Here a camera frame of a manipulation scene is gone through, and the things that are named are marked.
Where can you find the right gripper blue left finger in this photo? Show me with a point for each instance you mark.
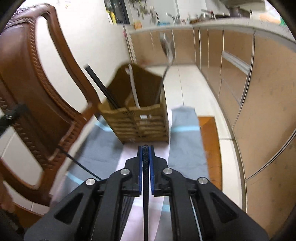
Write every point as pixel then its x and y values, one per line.
pixel 127 180

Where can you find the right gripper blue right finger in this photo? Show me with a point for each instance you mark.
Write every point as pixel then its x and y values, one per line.
pixel 160 182

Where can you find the black chopstick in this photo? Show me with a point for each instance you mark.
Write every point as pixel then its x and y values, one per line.
pixel 145 185
pixel 101 86
pixel 77 163

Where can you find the white plastic spoon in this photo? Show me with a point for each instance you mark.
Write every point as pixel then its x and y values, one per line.
pixel 137 84

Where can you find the stainless steel ladle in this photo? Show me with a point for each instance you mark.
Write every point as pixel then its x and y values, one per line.
pixel 170 53

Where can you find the beige kitchen cabinets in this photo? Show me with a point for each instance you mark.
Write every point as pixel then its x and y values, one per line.
pixel 248 71

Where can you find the chrome kitchen faucet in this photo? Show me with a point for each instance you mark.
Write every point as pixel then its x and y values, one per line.
pixel 176 18

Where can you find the carved brown wooden chair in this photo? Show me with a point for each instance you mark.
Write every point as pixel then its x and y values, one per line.
pixel 48 125

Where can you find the grey pink striped cloth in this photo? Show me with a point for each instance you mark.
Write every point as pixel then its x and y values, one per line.
pixel 102 153

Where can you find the wooden slatted utensil holder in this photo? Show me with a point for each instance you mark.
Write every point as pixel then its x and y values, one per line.
pixel 142 114

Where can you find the yellow detergent bottle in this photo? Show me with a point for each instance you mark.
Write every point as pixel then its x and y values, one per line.
pixel 113 18

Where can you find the yellow box on counter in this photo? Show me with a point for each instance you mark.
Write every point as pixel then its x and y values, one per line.
pixel 137 24

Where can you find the black frying pan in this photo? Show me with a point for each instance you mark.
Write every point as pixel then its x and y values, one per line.
pixel 215 16

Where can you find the black cooking pot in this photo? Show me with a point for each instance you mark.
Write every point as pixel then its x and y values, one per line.
pixel 237 12

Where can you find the orange plastic bag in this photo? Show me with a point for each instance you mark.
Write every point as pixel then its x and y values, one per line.
pixel 269 18

